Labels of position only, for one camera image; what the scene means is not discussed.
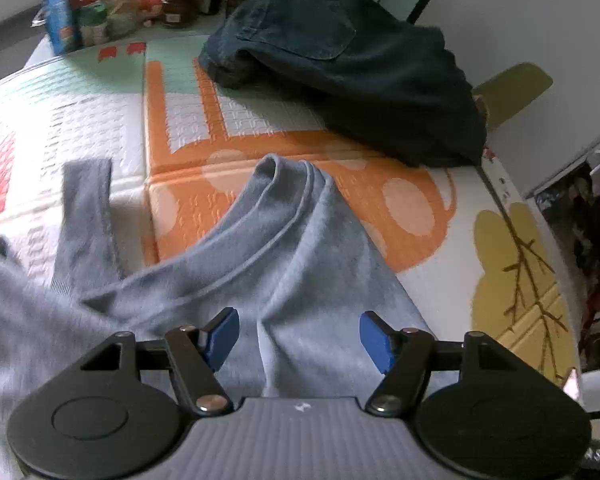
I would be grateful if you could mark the dark clutter pile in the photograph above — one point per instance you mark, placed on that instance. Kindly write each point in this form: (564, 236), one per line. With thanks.
(590, 240)

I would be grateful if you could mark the printed foam play mat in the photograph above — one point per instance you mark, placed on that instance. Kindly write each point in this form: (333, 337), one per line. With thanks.
(255, 125)

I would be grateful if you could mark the grey sweatshirt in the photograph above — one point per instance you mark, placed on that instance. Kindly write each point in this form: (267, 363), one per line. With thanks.
(305, 260)

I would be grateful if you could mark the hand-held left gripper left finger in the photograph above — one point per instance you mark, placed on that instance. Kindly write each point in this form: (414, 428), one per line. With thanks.
(222, 340)

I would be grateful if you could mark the blue carton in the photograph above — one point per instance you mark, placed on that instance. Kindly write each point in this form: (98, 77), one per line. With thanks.
(62, 10)

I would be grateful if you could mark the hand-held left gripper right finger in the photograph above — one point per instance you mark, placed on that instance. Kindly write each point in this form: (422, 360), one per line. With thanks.
(377, 342)

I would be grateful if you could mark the dark jeans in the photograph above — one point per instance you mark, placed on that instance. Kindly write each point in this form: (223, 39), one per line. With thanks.
(380, 75)

